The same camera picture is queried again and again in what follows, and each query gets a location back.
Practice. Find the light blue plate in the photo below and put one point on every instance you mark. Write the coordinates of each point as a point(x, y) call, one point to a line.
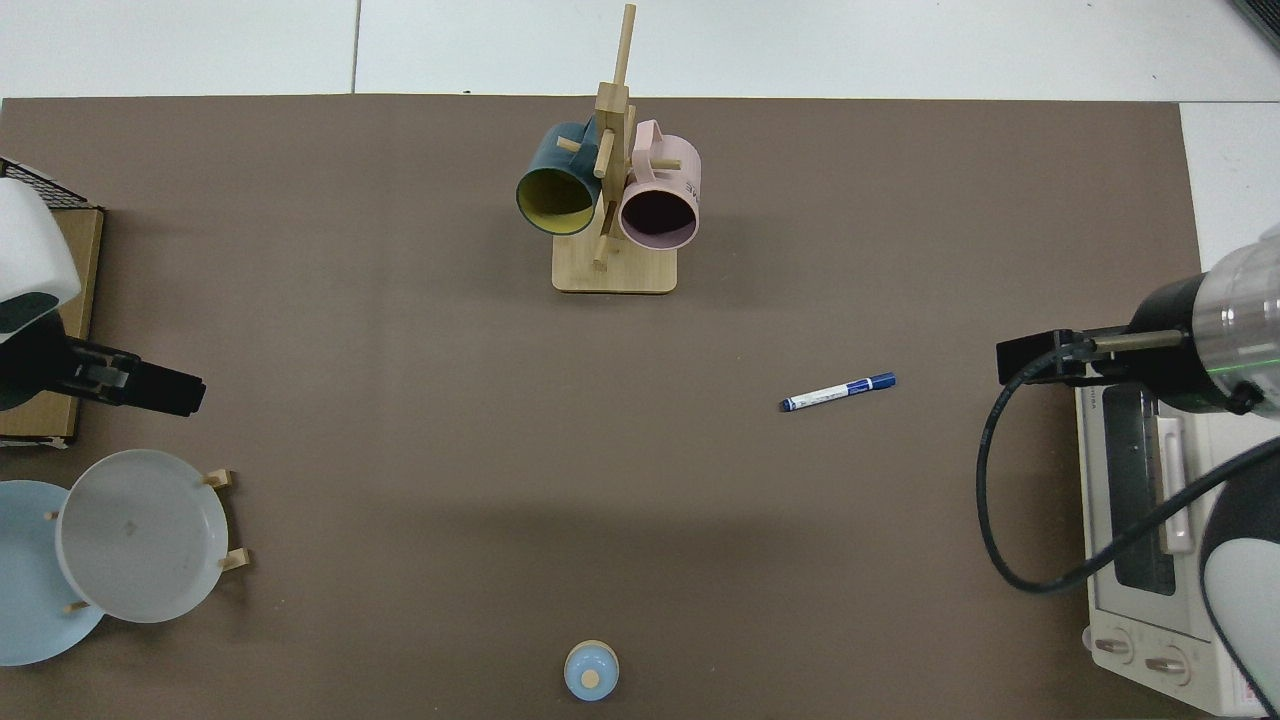
point(30, 580)

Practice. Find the grey plate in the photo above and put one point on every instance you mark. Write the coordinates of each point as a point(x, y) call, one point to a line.
point(140, 540)

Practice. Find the blue and white marker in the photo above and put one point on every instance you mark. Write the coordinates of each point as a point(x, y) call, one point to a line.
point(835, 392)

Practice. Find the dark grey device edge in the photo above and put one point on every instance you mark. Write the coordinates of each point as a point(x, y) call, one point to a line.
point(1262, 18)

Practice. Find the small blue round holder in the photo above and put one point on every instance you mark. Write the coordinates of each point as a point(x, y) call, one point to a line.
point(580, 685)

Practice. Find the wooden plate rack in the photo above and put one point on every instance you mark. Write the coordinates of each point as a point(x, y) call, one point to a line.
point(218, 478)

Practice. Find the dark teal mug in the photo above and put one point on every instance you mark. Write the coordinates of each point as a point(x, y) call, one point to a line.
point(540, 160)

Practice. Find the brown table cloth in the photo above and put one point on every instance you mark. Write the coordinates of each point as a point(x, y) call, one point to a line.
point(400, 400)

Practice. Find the pink mug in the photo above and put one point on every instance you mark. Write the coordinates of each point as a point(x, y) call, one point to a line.
point(660, 220)

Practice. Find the wooden cup stand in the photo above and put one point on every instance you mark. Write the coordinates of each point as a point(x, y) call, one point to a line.
point(615, 272)

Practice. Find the pale toaster oven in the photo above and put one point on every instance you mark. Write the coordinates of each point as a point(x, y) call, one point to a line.
point(1130, 620)

